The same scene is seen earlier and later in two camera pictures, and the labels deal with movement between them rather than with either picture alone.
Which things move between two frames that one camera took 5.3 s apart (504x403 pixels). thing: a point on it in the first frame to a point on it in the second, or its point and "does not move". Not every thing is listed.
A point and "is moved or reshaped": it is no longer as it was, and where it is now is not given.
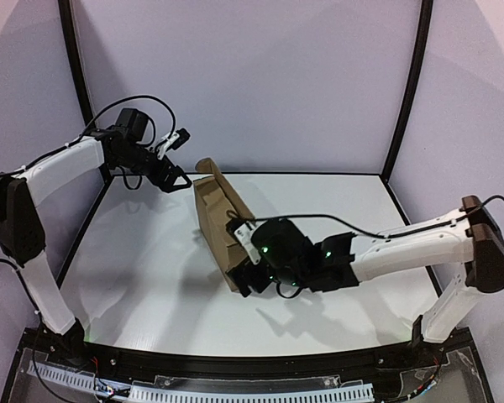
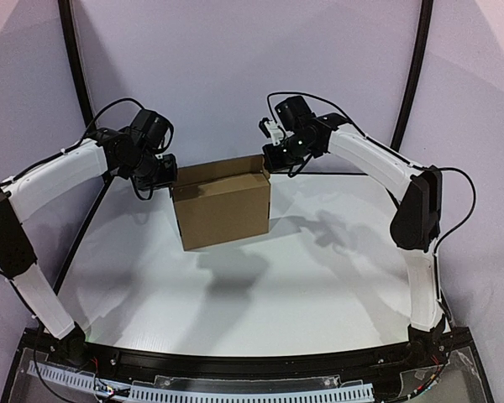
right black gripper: (248, 277) to (270, 154)
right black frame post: (427, 9) does not move
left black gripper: (160, 170) to (168, 171)
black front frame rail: (364, 362) does not move
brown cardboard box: (215, 206) is moved or reshaped
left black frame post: (75, 48) does not move
